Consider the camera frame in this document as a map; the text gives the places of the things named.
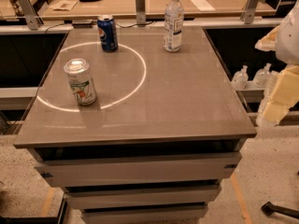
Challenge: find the sanitizer pump bottle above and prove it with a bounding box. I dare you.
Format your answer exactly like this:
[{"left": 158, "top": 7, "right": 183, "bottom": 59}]
[
  {"left": 252, "top": 63, "right": 271, "bottom": 88},
  {"left": 232, "top": 65, "right": 249, "bottom": 91}
]

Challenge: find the right sanitizer pump bottle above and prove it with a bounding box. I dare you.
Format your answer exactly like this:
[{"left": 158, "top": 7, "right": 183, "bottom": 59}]
[{"left": 252, "top": 63, "right": 271, "bottom": 88}]

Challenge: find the left sanitizer pump bottle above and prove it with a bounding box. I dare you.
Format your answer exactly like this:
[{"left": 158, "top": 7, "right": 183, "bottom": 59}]
[{"left": 232, "top": 65, "right": 249, "bottom": 91}]

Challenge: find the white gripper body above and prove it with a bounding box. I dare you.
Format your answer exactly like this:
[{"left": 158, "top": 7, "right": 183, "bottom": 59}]
[{"left": 276, "top": 4, "right": 299, "bottom": 65}]

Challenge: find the grey drawer cabinet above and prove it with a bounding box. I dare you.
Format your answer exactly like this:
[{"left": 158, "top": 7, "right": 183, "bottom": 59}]
[{"left": 15, "top": 26, "right": 256, "bottom": 224}]

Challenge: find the tan card on desk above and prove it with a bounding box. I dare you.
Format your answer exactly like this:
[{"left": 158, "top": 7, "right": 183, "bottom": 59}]
[{"left": 50, "top": 0, "right": 77, "bottom": 11}]

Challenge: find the middle metal bracket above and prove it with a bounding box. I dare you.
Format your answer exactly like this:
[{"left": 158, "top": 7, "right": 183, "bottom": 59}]
[{"left": 135, "top": 0, "right": 146, "bottom": 26}]

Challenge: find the black office chair base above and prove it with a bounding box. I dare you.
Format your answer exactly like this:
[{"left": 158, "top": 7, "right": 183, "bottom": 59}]
[{"left": 261, "top": 202, "right": 299, "bottom": 219}]

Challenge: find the white green soda can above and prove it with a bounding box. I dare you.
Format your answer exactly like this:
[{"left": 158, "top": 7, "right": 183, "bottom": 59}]
[{"left": 64, "top": 58, "right": 97, "bottom": 105}]

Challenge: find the white paper note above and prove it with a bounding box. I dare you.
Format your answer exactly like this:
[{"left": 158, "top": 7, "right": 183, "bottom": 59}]
[{"left": 192, "top": 0, "right": 215, "bottom": 12}]

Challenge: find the left metal bracket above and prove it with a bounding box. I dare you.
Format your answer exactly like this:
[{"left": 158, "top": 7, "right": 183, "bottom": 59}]
[{"left": 18, "top": 0, "right": 43, "bottom": 30}]

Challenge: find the clear plastic water bottle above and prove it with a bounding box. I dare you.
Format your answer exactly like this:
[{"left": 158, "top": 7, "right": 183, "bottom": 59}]
[{"left": 164, "top": 0, "right": 184, "bottom": 52}]

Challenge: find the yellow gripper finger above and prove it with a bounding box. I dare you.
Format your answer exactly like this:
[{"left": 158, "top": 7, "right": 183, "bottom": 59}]
[
  {"left": 255, "top": 26, "right": 278, "bottom": 51},
  {"left": 263, "top": 64, "right": 299, "bottom": 124}
]

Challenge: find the blue pepsi can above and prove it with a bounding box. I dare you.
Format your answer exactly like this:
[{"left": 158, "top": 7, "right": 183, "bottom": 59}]
[{"left": 97, "top": 15, "right": 118, "bottom": 52}]

